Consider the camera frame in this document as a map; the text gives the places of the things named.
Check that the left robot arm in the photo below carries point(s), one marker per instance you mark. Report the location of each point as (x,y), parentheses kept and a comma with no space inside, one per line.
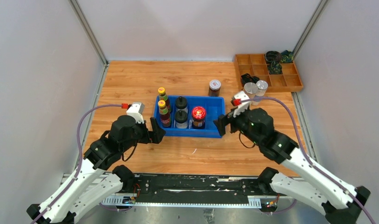
(73,200)

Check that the black rolled item in tray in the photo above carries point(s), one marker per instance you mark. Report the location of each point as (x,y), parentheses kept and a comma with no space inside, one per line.
(273,56)

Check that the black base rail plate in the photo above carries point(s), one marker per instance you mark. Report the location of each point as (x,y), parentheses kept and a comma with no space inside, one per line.
(199,191)

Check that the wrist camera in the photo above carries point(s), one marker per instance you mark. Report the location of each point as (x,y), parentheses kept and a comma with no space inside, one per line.
(135,110)
(241,101)

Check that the sauce bottle yellow cap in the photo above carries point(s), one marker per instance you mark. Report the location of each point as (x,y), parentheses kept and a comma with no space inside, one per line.
(164,114)
(163,96)

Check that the dark green rolled cloth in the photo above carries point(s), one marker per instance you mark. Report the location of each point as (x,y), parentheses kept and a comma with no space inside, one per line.
(286,56)

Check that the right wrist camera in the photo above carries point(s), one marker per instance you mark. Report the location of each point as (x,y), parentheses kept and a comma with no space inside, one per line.
(241,101)

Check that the black cap spice shaker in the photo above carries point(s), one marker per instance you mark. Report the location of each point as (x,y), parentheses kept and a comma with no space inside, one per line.
(181,119)
(181,104)

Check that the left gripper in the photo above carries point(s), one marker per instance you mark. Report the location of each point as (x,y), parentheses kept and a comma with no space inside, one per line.
(155,136)

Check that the black clip bundle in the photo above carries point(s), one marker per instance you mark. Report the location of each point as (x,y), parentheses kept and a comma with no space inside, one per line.
(247,78)

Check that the blue plastic divided bin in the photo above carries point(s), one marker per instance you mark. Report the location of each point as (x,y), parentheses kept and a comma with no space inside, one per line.
(214,106)

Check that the small silver lid jar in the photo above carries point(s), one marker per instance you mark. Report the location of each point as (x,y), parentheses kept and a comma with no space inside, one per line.
(259,88)

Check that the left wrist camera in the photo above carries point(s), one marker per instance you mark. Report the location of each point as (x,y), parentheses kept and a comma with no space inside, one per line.
(135,110)

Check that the white lid sauce jar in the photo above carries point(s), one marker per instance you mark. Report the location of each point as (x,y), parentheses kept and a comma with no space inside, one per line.
(214,88)

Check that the silver lid clear jar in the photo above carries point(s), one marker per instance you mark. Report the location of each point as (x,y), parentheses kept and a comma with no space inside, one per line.
(250,89)

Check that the red lid sauce jar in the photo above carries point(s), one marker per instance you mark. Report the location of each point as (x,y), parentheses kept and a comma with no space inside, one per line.
(198,114)

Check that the wooden divided tray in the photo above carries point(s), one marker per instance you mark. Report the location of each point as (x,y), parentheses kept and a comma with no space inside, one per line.
(255,65)

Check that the green patterned rolled cloth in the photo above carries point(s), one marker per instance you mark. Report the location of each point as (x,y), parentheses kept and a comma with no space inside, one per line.
(274,68)

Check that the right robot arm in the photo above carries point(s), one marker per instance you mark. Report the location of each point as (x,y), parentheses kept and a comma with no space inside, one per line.
(339,201)

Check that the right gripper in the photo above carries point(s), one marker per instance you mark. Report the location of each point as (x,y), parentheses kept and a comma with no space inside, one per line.
(223,120)

